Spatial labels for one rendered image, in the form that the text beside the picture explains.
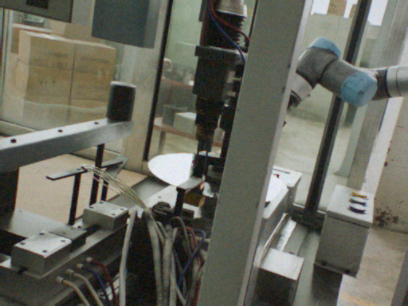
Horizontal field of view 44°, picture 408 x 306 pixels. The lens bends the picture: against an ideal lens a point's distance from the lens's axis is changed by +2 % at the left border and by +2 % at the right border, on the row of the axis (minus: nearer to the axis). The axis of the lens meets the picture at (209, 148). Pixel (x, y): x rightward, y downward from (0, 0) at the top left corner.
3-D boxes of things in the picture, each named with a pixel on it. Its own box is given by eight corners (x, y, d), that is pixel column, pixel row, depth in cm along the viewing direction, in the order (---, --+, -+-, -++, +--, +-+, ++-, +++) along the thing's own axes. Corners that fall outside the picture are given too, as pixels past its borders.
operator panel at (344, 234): (324, 229, 153) (335, 183, 150) (361, 241, 150) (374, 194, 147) (312, 264, 127) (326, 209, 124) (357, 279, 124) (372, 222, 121)
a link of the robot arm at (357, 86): (390, 80, 116) (351, 59, 122) (370, 78, 107) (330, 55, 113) (372, 110, 119) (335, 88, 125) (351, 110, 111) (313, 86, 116)
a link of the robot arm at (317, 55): (343, 45, 114) (314, 29, 119) (311, 81, 114) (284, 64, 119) (348, 61, 121) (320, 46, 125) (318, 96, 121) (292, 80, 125)
